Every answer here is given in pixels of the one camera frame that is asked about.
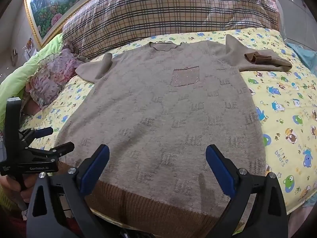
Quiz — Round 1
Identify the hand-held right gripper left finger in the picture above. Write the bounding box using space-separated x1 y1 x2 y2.
26 144 110 238

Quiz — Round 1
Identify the light blue cloth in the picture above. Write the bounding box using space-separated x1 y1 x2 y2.
286 42 317 76

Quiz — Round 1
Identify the gold framed landscape painting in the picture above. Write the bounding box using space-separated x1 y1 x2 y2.
23 0 96 48

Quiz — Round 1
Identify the plaid pillow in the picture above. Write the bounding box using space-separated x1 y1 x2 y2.
62 0 280 60

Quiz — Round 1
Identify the green blanket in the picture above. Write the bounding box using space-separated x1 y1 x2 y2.
0 33 63 116

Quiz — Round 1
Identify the beige knit sweater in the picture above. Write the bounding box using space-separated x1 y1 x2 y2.
53 34 293 237

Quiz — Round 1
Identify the yellow cartoon print bedsheet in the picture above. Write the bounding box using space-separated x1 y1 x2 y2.
18 27 317 219

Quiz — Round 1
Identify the pink floral cloth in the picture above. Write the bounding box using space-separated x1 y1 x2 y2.
21 41 90 116

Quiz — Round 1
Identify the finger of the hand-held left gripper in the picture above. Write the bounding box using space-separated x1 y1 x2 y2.
18 127 53 144
26 142 75 163

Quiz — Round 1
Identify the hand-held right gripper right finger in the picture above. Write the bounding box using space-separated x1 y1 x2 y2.
205 144 289 238

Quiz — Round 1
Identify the person's left hand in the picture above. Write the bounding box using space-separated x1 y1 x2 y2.
0 175 37 204

